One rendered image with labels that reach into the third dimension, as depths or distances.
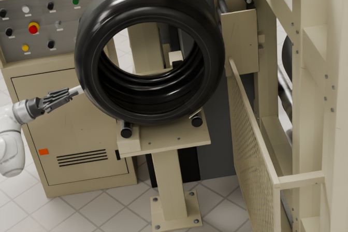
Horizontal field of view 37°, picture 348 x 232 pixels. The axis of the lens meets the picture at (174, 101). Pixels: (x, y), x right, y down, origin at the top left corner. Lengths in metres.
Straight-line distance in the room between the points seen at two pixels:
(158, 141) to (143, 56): 0.39
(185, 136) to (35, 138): 1.09
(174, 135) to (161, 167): 0.52
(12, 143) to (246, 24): 1.04
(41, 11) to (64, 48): 0.22
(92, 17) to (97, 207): 1.51
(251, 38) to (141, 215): 1.26
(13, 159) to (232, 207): 1.35
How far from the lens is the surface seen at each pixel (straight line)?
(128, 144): 2.10
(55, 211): 3.18
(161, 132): 2.20
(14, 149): 2.07
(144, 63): 2.32
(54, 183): 3.19
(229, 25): 2.20
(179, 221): 2.91
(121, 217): 3.02
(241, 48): 2.26
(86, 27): 1.87
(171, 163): 2.65
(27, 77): 2.78
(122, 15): 1.81
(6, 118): 2.13
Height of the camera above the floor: 2.12
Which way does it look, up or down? 34 degrees down
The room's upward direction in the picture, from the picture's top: 9 degrees counter-clockwise
